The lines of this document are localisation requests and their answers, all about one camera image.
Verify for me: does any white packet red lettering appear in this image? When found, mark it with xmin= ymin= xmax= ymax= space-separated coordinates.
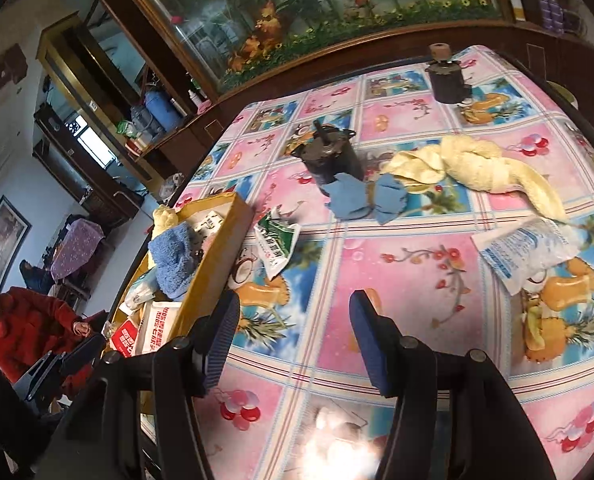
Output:
xmin=137 ymin=300 xmax=184 ymax=357

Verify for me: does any printed fruit tablecloth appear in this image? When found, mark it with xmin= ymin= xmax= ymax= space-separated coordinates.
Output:
xmin=142 ymin=45 xmax=594 ymax=480

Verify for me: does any small blue cloth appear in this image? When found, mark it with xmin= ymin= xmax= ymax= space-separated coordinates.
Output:
xmin=322 ymin=172 xmax=409 ymax=224

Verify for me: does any white bag red label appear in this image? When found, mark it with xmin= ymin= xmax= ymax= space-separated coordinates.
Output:
xmin=108 ymin=315 xmax=146 ymax=359

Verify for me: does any purple patterned cloth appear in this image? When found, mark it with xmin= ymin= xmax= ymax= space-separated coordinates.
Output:
xmin=51 ymin=217 xmax=106 ymax=286

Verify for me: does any green white packet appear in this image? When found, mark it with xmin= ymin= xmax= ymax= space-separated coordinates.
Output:
xmin=253 ymin=205 xmax=302 ymax=279

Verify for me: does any blue towel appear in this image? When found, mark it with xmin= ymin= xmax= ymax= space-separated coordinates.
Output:
xmin=148 ymin=222 xmax=203 ymax=303

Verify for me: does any black cylinder with wooden cap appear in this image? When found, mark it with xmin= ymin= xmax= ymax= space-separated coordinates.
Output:
xmin=424 ymin=44 xmax=473 ymax=106

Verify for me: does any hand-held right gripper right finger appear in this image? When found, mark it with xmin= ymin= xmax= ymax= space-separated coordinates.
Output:
xmin=349 ymin=289 xmax=543 ymax=480

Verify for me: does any framed wall picture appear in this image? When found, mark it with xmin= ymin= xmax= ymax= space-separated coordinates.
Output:
xmin=0 ymin=195 xmax=32 ymax=294

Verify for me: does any blue water jug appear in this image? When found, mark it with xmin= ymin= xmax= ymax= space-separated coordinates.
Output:
xmin=144 ymin=91 xmax=183 ymax=132

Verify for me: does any small yellow cloth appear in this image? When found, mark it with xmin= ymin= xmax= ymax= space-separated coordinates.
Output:
xmin=152 ymin=204 xmax=180 ymax=236

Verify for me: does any flower decorated aquarium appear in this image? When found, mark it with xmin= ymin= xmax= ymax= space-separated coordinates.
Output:
xmin=107 ymin=0 xmax=516 ymax=94

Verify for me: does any twisted yellow towel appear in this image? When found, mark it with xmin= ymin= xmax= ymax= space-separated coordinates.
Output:
xmin=379 ymin=135 xmax=569 ymax=224

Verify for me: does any white bowl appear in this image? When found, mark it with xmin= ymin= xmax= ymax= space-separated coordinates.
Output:
xmin=551 ymin=82 xmax=579 ymax=107

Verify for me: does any dark wooden cabinet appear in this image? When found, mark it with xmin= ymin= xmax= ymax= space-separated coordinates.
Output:
xmin=69 ymin=0 xmax=594 ymax=202

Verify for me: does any yellow cardboard tray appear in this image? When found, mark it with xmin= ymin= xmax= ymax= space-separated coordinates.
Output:
xmin=104 ymin=192 xmax=255 ymax=413

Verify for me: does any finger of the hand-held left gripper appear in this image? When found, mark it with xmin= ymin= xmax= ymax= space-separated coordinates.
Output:
xmin=14 ymin=335 xmax=106 ymax=403

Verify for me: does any white blue desiccant packet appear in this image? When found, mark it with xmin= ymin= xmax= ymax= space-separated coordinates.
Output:
xmin=471 ymin=217 xmax=586 ymax=297

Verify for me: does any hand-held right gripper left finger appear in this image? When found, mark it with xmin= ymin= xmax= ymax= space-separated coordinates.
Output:
xmin=32 ymin=290 xmax=242 ymax=480

